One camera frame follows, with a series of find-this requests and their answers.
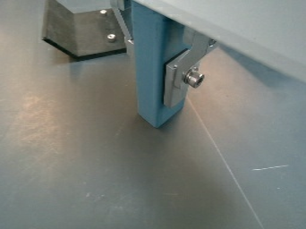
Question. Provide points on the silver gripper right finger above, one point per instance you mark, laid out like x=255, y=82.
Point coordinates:
x=182, y=72

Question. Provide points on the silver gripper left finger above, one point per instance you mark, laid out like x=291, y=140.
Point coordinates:
x=122, y=10

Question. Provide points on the light blue rectangular block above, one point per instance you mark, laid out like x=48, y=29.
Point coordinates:
x=158, y=43

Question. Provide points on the black curved holder stand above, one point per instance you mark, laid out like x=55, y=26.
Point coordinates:
x=84, y=35

